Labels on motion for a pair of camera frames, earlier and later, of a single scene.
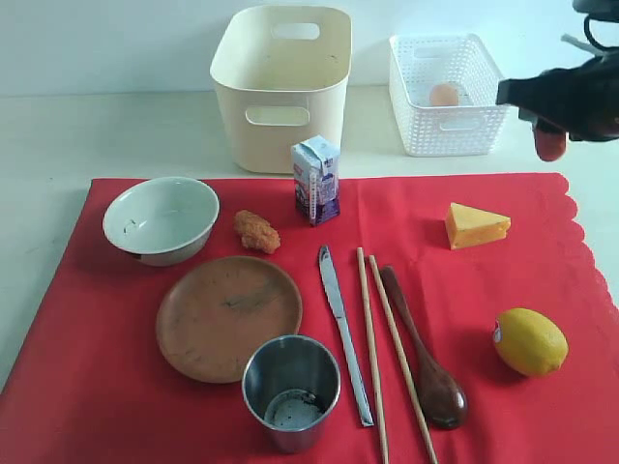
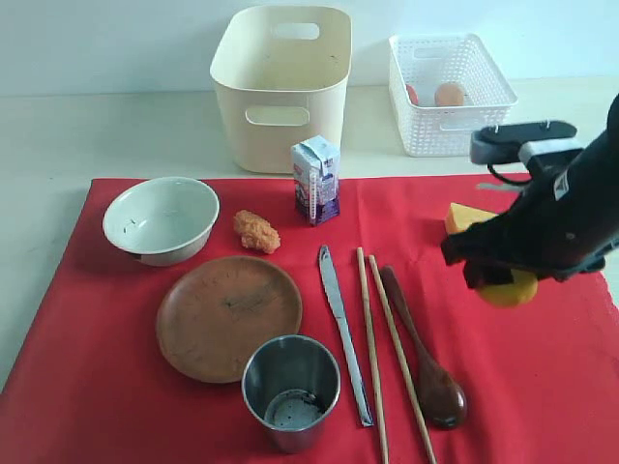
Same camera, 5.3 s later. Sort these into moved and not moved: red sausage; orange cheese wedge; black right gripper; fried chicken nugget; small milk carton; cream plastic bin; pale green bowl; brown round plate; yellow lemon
Moved: black right gripper; red sausage; yellow lemon
Not moved: pale green bowl; fried chicken nugget; cream plastic bin; small milk carton; orange cheese wedge; brown round plate
